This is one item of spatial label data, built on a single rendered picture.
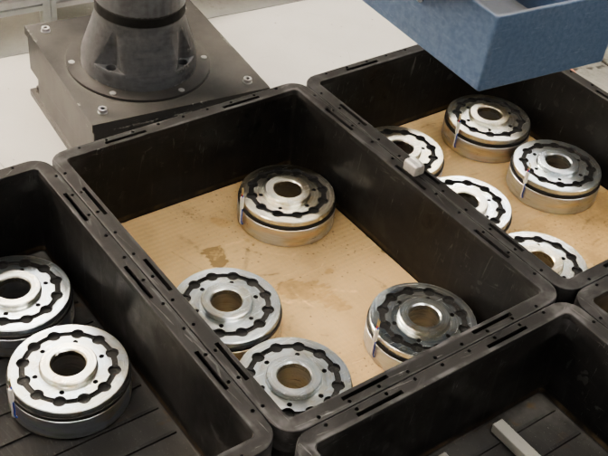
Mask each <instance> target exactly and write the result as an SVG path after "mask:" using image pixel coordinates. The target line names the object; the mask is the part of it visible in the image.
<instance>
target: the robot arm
mask: <svg viewBox="0 0 608 456"><path fill-rule="evenodd" d="M195 61H196V50H195V44H194V40H193V37H192V34H191V31H190V28H189V25H188V22H187V19H186V15H185V0H94V8H93V12H92V14H91V17H90V21H89V23H88V26H87V29H86V32H85V34H84V36H83V39H82V42H81V65H82V68H83V69H84V70H85V71H86V72H87V73H88V74H89V75H90V76H91V78H93V79H94V80H96V81H98V82H100V83H102V84H104V85H107V86H110V87H112V88H115V89H119V90H128V91H139V92H147V91H158V90H166V89H169V88H173V87H175V86H177V85H179V84H181V83H182V82H184V81H186V80H187V79H188V78H189V77H190V76H191V75H192V74H193V73H194V71H195Z"/></svg>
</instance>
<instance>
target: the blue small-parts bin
mask: <svg viewBox="0 0 608 456"><path fill-rule="evenodd" d="M362 1H364V2H365V3H366V4H367V5H369V6H370V7H371V8H373V9H374V10H375V11H377V12H378V13H379V14H380V15H382V16H383V17H384V18H385V19H386V20H387V21H389V22H390V23H391V24H393V25H394V26H395V27H396V28H398V29H399V30H400V31H402V32H403V33H404V34H406V35H407V36H408V37H409V38H411V39H412V40H413V41H415V42H416V43H417V44H419V45H420V46H421V47H422V48H424V50H425V51H427V52H428V53H429V54H431V55H432V56H433V57H434V58H436V59H437V60H438V61H440V62H441V63H442V64H444V65H445V66H446V67H447V68H449V69H450V70H451V71H453V72H454V73H455V74H457V75H458V76H459V77H461V78H462V79H463V80H464V81H466V82H467V83H468V84H469V85H470V86H471V87H473V88H474V89H475V90H477V91H482V90H488V89H492V88H496V87H499V86H503V85H507V84H510V83H514V82H519V81H525V80H529V79H533V78H536V77H540V76H544V75H547V74H551V73H555V72H559V71H566V70H570V69H573V68H577V67H581V66H585V65H588V64H592V63H596V62H601V61H602V60H603V57H604V54H605V51H606V48H607V45H608V0H423V1H422V2H421V3H419V2H418V1H417V0H362Z"/></svg>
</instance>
